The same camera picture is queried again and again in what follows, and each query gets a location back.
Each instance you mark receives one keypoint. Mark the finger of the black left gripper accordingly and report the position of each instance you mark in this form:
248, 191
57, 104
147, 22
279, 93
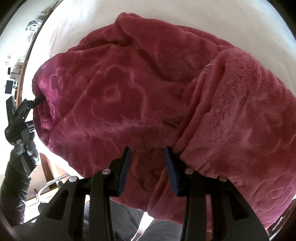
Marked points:
38, 100

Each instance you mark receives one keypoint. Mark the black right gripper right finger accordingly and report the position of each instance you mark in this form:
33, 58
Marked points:
212, 202

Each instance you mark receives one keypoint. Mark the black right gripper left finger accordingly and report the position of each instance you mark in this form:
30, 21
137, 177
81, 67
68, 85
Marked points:
62, 218

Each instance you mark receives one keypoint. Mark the magenta fleece pants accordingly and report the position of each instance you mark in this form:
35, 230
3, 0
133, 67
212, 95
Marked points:
147, 84

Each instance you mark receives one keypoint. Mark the grey gloved left hand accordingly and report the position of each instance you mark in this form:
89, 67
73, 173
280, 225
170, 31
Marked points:
24, 157

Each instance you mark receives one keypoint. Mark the grey trousered leg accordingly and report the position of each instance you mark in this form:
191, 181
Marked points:
126, 222

